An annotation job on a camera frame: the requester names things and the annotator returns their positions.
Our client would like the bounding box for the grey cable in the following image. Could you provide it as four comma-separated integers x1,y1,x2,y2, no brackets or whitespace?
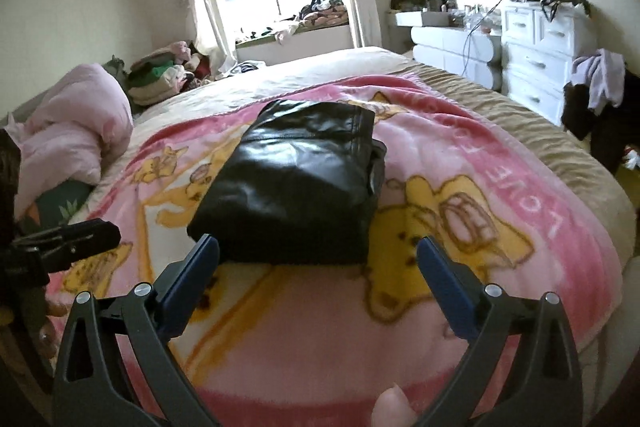
462,0,518,80

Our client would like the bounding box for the person's left hand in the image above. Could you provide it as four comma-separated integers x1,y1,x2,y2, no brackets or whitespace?
30,292,70,358

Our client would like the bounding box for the green floral pillow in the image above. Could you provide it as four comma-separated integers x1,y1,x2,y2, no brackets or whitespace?
30,179,93,228

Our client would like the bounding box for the pink cartoon printed blanket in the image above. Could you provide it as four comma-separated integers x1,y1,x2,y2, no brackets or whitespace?
47,72,623,427

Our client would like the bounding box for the white chest of drawers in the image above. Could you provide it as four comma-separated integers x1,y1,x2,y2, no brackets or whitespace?
500,0,598,128

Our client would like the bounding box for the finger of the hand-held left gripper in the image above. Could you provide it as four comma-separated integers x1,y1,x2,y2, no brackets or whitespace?
20,237,122,274
12,218,122,254

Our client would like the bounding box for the person's right hand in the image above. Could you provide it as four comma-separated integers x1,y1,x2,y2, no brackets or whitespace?
375,384,418,427

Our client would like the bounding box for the lilac garment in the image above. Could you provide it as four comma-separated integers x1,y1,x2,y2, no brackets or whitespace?
572,48,627,110

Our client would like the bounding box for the black leather jacket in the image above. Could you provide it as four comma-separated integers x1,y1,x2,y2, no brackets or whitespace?
186,99,388,266

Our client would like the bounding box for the pile of folded clothes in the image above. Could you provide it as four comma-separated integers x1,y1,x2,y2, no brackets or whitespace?
102,39,221,108

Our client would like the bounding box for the heap of clothes on bench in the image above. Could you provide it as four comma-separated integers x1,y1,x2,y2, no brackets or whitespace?
240,0,351,45

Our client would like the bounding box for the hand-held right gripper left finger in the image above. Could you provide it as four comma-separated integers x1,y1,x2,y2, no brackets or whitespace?
52,233,222,427

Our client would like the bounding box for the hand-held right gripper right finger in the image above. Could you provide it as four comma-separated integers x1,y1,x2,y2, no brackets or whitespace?
416,236,583,427

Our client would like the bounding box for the white scalloped vanity table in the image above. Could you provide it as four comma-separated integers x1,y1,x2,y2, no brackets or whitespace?
387,11,503,90

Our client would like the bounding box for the heap of dark clothes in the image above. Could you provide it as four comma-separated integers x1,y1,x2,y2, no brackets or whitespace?
561,72,640,180

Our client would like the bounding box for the white window bench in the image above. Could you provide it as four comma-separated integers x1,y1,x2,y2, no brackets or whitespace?
235,24,353,65

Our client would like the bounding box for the pink duvet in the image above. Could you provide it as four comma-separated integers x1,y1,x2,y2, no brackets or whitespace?
10,63,135,208

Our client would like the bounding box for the clutter of vanity items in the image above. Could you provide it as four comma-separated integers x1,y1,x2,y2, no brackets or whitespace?
392,0,498,28

